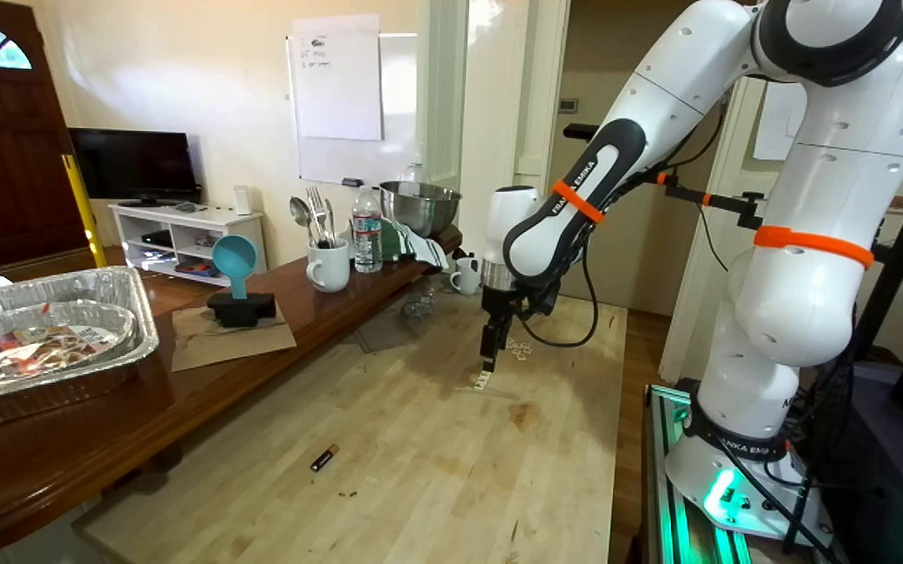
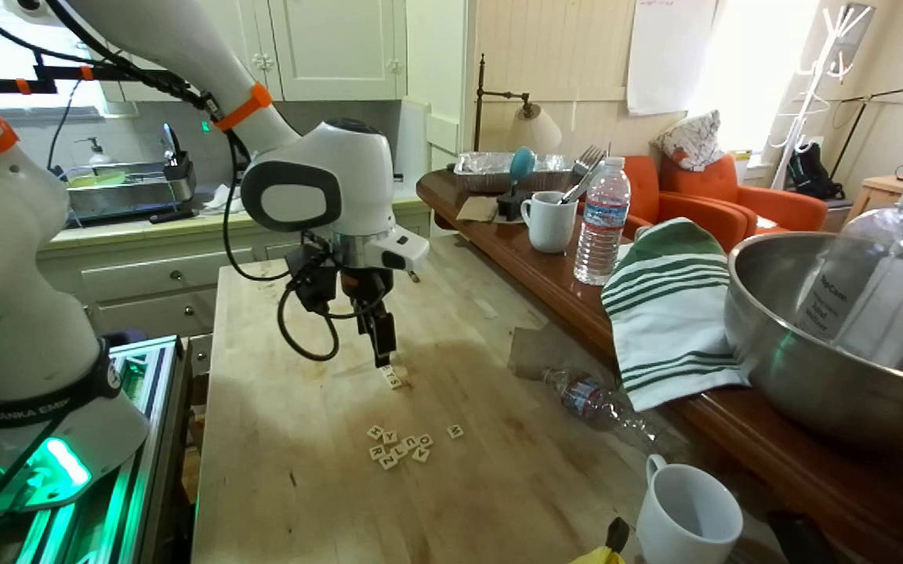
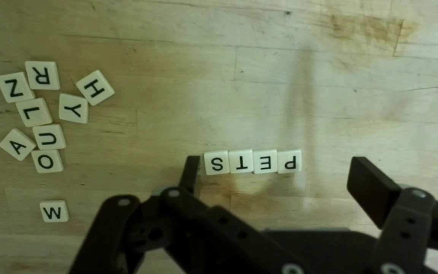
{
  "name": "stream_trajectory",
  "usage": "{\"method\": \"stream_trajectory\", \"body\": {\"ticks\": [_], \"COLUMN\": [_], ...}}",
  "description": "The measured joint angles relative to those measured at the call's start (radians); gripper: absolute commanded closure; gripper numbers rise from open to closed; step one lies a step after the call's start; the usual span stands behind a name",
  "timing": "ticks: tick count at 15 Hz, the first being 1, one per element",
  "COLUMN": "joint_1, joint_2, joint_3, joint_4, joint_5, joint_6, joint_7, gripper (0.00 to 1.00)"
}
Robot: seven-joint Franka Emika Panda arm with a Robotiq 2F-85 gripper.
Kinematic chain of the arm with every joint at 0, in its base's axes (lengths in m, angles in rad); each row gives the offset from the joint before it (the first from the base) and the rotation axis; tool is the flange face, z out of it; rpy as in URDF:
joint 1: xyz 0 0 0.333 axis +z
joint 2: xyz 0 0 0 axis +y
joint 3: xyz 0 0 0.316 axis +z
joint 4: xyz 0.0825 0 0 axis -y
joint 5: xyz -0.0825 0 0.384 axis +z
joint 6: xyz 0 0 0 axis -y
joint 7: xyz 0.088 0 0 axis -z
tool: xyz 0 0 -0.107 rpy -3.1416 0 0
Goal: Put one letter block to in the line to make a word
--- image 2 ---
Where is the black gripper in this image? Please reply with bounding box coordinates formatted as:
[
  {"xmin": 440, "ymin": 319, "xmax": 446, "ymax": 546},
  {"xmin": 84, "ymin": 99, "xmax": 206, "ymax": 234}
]
[{"xmin": 339, "ymin": 266, "xmax": 403, "ymax": 370}]

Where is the black block base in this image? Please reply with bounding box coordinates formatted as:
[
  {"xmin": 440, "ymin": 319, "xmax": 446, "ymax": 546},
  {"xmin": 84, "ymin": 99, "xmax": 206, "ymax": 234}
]
[{"xmin": 496, "ymin": 186, "xmax": 531, "ymax": 225}]

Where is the brown paper sheet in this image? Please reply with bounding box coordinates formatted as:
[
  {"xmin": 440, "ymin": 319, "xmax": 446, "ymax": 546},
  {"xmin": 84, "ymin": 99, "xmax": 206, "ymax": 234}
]
[{"xmin": 454, "ymin": 195, "xmax": 501, "ymax": 225}]

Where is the clear plastic container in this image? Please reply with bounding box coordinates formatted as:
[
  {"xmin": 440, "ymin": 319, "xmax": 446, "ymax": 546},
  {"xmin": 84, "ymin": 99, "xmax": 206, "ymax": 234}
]
[{"xmin": 450, "ymin": 148, "xmax": 582, "ymax": 182}]

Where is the white ceramic mug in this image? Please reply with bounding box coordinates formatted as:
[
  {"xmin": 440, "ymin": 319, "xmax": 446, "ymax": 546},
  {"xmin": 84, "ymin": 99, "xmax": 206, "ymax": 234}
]
[
  {"xmin": 634, "ymin": 452, "xmax": 746, "ymax": 564},
  {"xmin": 516, "ymin": 187, "xmax": 582, "ymax": 258}
]

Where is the crumpled white cloth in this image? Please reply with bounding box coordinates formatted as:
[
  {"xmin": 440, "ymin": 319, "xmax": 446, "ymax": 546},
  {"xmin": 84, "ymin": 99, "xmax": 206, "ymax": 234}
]
[{"xmin": 205, "ymin": 182, "xmax": 247, "ymax": 218}]

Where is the crushed clear plastic bottle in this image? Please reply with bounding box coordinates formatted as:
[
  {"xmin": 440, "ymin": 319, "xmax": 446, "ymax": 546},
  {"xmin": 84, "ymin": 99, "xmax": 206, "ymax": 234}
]
[{"xmin": 538, "ymin": 365, "xmax": 675, "ymax": 442}]

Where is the teal measuring scoop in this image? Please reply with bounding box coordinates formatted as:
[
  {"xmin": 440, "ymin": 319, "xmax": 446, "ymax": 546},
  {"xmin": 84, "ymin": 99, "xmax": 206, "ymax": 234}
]
[{"xmin": 509, "ymin": 148, "xmax": 538, "ymax": 191}]

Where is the white kitchen counter cabinet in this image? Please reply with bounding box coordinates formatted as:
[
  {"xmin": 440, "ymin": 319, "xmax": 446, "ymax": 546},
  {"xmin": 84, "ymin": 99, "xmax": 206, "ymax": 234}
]
[{"xmin": 27, "ymin": 197, "xmax": 423, "ymax": 338}]

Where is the metal spoon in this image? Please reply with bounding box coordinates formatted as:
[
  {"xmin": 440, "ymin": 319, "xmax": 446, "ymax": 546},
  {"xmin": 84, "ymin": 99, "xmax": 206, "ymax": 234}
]
[{"xmin": 557, "ymin": 173, "xmax": 592, "ymax": 207}]

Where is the clear plastic water bottle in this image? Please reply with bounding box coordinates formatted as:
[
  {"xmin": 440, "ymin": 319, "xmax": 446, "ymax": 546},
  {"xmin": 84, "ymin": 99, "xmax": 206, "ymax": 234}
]
[{"xmin": 571, "ymin": 155, "xmax": 634, "ymax": 289}]

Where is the floor lamp white shade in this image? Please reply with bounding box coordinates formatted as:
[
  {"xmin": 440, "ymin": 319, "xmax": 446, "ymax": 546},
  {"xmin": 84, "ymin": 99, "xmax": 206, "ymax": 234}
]
[{"xmin": 470, "ymin": 54, "xmax": 567, "ymax": 159}]

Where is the black kitchen faucet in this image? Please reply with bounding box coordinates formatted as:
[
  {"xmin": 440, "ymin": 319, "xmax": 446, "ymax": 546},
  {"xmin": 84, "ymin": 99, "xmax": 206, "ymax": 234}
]
[{"xmin": 152, "ymin": 123, "xmax": 198, "ymax": 225}]

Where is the grey metal sink basin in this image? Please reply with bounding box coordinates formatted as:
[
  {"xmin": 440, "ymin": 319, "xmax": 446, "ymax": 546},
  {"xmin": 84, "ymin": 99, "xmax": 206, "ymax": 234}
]
[{"xmin": 71, "ymin": 166, "xmax": 180, "ymax": 230}]

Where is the green striped white towel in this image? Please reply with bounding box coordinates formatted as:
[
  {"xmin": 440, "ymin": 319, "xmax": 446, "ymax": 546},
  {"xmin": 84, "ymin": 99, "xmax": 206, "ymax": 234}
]
[{"xmin": 600, "ymin": 218, "xmax": 756, "ymax": 413}]

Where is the small soap dispenser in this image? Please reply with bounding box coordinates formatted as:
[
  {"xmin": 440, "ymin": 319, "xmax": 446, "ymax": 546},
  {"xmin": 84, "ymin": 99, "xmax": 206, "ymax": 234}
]
[{"xmin": 84, "ymin": 136, "xmax": 114, "ymax": 180}]

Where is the orange armchair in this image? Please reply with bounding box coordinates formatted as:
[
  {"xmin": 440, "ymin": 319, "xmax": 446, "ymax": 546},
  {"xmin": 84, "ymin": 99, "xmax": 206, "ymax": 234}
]
[{"xmin": 619, "ymin": 155, "xmax": 833, "ymax": 254}]

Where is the patterned white pillow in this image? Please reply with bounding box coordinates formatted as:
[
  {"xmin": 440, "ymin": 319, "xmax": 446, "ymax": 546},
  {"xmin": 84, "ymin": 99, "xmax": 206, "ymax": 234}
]
[{"xmin": 653, "ymin": 106, "xmax": 728, "ymax": 175}]

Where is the stainless steel mixing bowl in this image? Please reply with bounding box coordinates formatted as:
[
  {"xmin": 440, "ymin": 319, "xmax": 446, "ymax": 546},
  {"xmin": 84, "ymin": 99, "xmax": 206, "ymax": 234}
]
[{"xmin": 723, "ymin": 230, "xmax": 903, "ymax": 459}]

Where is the black bag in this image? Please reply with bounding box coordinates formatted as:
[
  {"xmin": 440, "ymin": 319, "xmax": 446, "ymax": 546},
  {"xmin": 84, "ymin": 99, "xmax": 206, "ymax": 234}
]
[{"xmin": 785, "ymin": 139, "xmax": 848, "ymax": 203}]

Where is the clear pump dispenser bottle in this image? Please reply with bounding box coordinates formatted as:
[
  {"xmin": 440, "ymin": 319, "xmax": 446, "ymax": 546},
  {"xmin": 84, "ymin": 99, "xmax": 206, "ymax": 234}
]
[{"xmin": 791, "ymin": 136, "xmax": 903, "ymax": 370}]

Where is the round wooden side table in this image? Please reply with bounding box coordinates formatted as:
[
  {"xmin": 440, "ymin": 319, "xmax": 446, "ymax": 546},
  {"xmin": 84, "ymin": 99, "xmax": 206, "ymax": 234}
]
[{"xmin": 849, "ymin": 171, "xmax": 903, "ymax": 220}]

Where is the white coat rack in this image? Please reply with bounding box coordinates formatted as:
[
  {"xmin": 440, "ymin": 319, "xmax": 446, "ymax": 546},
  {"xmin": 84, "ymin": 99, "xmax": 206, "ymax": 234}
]
[{"xmin": 762, "ymin": 0, "xmax": 885, "ymax": 191}]

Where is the dark brown wooden table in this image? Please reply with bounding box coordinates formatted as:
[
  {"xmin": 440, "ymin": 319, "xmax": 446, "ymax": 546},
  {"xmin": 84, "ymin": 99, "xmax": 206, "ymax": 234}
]
[{"xmin": 414, "ymin": 166, "xmax": 903, "ymax": 564}]

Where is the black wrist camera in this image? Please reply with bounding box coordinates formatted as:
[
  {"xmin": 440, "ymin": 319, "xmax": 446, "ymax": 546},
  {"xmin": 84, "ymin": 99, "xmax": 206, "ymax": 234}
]
[{"xmin": 288, "ymin": 266, "xmax": 341, "ymax": 316}]

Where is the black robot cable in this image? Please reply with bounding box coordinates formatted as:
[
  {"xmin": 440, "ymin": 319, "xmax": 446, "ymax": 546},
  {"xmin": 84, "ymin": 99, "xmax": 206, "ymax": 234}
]
[{"xmin": 0, "ymin": 0, "xmax": 345, "ymax": 368}]

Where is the white wall cabinet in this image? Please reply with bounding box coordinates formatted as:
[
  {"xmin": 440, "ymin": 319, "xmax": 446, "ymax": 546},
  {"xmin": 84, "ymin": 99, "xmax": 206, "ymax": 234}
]
[{"xmin": 196, "ymin": 0, "xmax": 411, "ymax": 106}]

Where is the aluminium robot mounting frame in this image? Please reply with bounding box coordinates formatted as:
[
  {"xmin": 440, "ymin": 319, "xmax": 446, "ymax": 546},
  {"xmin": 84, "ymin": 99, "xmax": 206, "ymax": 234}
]
[{"xmin": 0, "ymin": 330, "xmax": 196, "ymax": 564}]

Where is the white wall poster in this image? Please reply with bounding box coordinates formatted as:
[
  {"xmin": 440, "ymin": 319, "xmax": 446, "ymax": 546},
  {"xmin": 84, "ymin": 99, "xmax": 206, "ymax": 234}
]
[{"xmin": 625, "ymin": 0, "xmax": 721, "ymax": 121}]

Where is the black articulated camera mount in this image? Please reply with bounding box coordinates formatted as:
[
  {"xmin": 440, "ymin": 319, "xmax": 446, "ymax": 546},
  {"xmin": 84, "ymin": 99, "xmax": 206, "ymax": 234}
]
[{"xmin": 0, "ymin": 57, "xmax": 180, "ymax": 99}]

